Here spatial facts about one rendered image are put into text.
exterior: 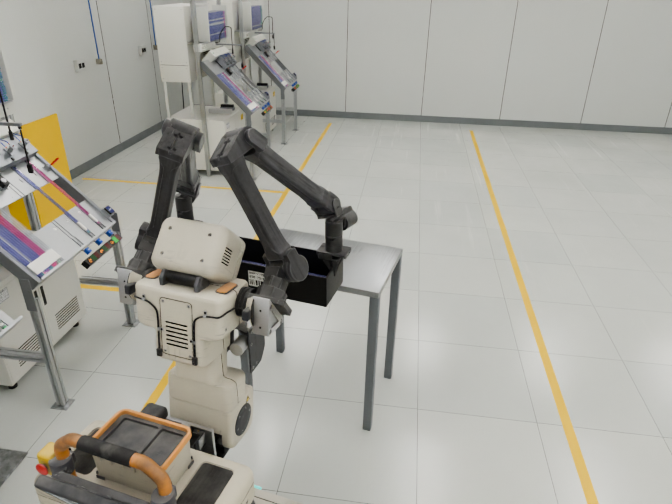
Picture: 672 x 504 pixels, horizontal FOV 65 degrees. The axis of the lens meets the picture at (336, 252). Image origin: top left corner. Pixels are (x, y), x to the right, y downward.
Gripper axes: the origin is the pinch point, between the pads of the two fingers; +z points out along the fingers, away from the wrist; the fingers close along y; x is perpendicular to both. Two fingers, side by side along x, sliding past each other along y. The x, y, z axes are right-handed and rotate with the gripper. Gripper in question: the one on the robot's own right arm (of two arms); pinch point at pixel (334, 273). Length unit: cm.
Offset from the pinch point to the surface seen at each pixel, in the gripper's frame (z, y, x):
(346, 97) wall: 91, 214, -668
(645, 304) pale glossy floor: 117, -154, -218
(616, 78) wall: 52, -173, -744
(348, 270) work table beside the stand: 31, 12, -55
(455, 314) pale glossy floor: 114, -30, -158
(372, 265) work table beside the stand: 32, 3, -63
